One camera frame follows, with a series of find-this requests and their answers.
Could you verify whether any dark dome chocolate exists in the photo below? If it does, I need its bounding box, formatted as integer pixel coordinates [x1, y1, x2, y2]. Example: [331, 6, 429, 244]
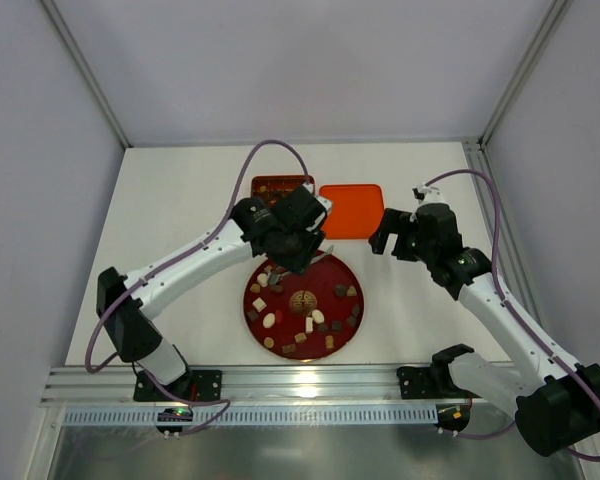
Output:
[334, 284, 347, 297]

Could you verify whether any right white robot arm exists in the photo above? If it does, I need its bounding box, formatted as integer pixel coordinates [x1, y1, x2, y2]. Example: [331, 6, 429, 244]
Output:
[369, 185, 600, 456]

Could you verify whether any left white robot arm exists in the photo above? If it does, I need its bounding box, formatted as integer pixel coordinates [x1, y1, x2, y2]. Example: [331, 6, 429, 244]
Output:
[96, 184, 333, 402]

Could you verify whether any orange chocolate box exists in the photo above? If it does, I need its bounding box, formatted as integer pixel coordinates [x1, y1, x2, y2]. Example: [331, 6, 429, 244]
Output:
[250, 175, 315, 204]

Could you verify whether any white rounded triangle chocolate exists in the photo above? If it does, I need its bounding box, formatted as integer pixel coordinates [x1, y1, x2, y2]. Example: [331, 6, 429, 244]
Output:
[257, 273, 269, 287]

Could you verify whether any white square chocolate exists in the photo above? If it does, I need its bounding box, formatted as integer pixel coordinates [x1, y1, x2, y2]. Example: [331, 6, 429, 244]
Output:
[252, 298, 267, 312]

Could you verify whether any white swirl round chocolate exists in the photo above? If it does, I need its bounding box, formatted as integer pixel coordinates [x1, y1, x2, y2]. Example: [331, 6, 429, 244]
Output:
[311, 309, 325, 324]

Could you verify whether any white swirl oval chocolate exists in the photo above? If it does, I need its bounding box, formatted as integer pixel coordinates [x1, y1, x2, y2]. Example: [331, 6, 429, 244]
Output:
[262, 313, 276, 329]

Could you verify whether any white block chocolate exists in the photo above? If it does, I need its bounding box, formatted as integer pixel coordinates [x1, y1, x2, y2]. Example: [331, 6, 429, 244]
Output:
[305, 317, 314, 334]

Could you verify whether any orange box lid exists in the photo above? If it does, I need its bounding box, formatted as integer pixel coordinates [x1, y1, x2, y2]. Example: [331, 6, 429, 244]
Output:
[319, 184, 385, 241]

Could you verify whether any round red tray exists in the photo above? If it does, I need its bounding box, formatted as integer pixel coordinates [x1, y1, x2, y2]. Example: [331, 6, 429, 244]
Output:
[242, 251, 365, 362]

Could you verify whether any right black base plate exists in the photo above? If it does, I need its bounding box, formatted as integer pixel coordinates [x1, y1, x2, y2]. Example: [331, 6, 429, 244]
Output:
[396, 366, 469, 400]

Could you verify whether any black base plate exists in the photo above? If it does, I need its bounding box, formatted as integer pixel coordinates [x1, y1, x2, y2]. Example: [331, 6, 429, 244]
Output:
[396, 366, 469, 400]
[133, 370, 222, 402]

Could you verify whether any slotted cable duct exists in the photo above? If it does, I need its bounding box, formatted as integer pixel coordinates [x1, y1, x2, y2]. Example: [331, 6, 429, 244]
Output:
[62, 403, 438, 428]

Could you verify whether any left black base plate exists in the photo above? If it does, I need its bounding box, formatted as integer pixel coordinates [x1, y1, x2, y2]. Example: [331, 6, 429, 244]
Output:
[133, 370, 222, 402]

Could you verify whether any aluminium rail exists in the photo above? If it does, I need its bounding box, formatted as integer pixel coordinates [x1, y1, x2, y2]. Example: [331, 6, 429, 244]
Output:
[41, 364, 408, 405]

